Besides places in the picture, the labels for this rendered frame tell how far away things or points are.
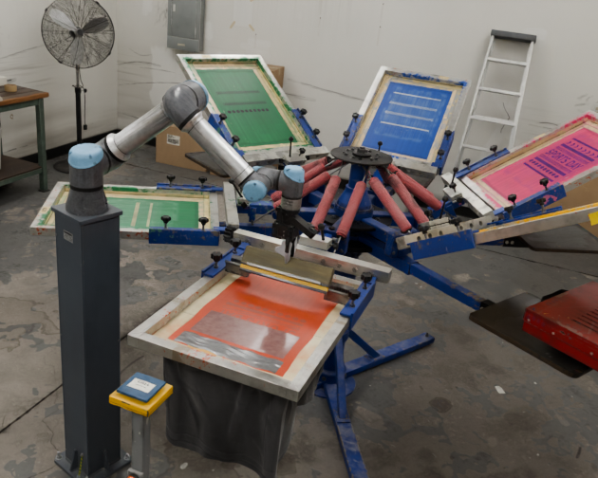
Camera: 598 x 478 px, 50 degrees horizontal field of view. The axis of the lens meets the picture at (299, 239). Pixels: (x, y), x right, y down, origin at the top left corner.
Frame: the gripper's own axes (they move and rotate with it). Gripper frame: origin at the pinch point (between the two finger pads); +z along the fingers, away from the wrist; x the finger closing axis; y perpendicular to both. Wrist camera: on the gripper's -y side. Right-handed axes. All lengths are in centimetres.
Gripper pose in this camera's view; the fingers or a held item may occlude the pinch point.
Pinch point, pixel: (290, 258)
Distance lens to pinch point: 242.1
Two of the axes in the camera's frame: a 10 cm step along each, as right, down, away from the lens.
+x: -3.7, 3.3, -8.7
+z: -1.0, 9.2, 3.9
